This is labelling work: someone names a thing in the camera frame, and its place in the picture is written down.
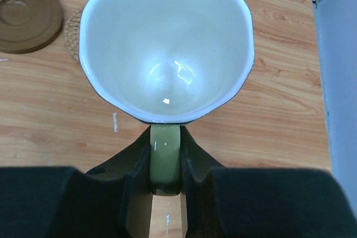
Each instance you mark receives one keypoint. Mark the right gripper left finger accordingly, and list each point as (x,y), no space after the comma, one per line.
(112,199)

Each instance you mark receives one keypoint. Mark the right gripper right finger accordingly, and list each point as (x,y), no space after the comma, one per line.
(221,201)

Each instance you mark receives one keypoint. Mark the white green mug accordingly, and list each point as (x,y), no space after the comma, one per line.
(166,63)

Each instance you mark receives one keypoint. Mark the woven rattan coaster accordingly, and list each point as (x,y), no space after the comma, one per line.
(71,33)

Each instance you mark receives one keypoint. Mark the brown wooden coaster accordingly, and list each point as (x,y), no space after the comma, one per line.
(29,25)

